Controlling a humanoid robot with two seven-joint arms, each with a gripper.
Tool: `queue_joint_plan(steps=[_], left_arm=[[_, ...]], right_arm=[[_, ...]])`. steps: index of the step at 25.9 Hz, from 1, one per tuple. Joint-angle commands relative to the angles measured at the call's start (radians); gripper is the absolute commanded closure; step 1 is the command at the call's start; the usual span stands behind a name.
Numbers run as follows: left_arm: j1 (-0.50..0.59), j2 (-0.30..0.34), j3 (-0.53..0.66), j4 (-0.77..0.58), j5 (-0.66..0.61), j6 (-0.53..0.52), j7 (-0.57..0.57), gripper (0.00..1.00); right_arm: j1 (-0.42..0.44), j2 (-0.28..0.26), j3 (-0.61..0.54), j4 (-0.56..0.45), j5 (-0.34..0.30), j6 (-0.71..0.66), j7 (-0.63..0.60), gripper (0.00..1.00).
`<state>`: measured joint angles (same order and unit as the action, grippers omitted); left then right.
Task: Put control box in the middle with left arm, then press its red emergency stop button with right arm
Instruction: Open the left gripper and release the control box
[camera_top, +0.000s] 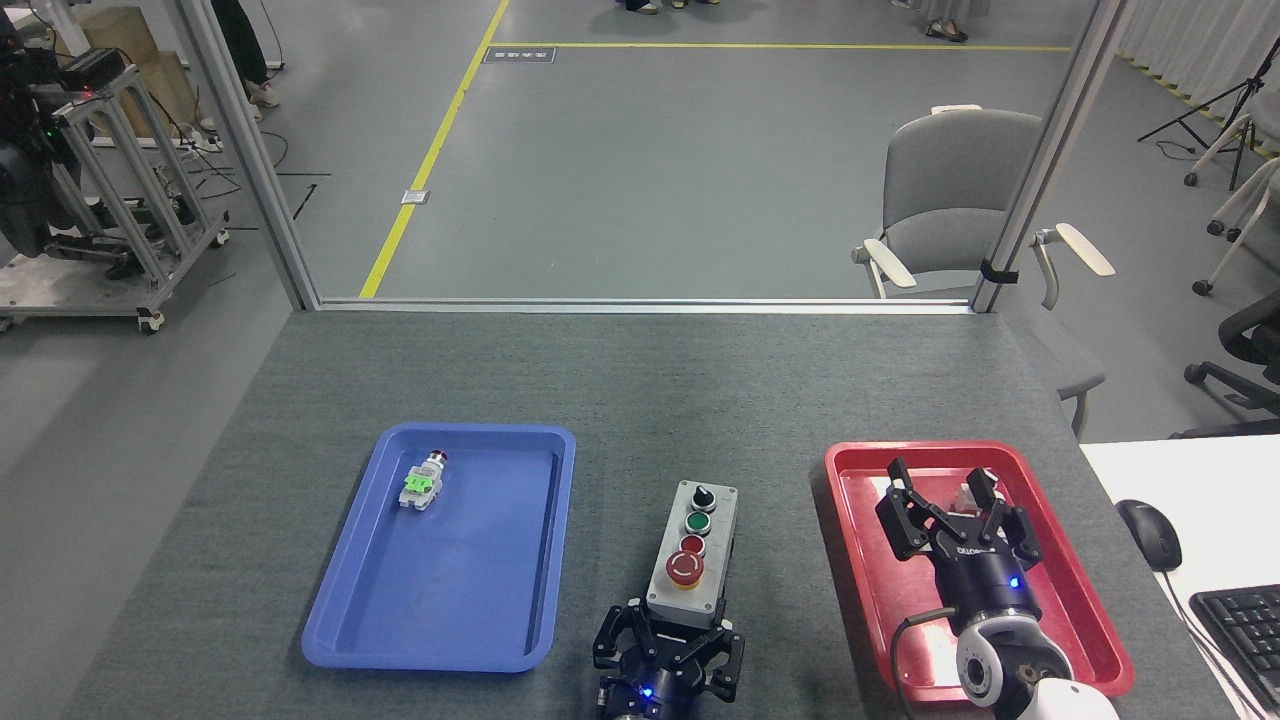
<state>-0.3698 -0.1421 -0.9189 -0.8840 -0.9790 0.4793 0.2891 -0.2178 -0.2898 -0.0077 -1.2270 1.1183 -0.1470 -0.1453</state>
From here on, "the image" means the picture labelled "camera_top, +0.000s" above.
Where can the small white part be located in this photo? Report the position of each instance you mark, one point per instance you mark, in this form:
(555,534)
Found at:
(967,498)

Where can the black computer mouse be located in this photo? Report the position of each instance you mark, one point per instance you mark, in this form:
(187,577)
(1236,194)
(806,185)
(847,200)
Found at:
(1150,533)

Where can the white curtain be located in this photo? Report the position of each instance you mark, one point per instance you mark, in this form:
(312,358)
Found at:
(1200,50)

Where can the white desk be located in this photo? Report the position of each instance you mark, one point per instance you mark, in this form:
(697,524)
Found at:
(1210,500)

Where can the black machine on cart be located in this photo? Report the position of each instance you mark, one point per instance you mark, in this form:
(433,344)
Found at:
(25,150)

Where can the person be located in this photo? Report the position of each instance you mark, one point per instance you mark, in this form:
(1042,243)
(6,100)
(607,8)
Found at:
(240,50)
(640,5)
(945,20)

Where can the black keyboard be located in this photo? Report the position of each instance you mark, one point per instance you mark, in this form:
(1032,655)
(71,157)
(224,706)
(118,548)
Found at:
(1245,640)

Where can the grey control box with buttons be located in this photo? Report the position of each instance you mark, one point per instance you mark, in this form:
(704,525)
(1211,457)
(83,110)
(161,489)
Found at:
(690,560)

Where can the grey chair with armrests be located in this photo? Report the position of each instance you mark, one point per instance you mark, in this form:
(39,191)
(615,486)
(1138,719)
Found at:
(945,200)

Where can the cardboard box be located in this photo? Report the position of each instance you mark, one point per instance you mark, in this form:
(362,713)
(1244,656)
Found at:
(130,60)

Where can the black office chair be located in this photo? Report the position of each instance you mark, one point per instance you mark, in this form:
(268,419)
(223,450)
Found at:
(1240,370)

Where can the small push button green block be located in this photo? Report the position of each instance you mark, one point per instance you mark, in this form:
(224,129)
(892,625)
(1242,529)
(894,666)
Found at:
(422,483)

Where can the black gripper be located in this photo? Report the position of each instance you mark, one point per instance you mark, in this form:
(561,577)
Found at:
(655,697)
(988,583)

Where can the silver frame post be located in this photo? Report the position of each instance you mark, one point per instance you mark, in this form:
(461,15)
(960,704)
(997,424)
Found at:
(250,150)
(1050,150)

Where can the blue plastic tray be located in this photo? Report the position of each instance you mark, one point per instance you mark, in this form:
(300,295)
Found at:
(460,570)

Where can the silver frame rail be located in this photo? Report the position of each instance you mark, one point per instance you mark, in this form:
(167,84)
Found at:
(640,303)

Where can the red plastic tray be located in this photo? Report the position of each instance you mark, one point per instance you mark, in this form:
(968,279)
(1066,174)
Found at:
(1070,590)

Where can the white rolling chair base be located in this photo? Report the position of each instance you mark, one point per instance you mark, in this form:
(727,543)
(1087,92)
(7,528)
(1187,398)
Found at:
(1235,200)

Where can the metal floor socket plate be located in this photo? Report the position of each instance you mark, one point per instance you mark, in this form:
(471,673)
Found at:
(415,196)

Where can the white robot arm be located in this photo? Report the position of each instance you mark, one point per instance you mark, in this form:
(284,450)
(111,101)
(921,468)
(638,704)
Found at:
(1015,675)

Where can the aluminium frame cart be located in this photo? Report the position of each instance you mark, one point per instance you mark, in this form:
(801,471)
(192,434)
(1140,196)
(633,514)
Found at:
(120,200)

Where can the black tripod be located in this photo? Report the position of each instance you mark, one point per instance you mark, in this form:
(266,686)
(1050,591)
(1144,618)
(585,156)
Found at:
(1215,100)

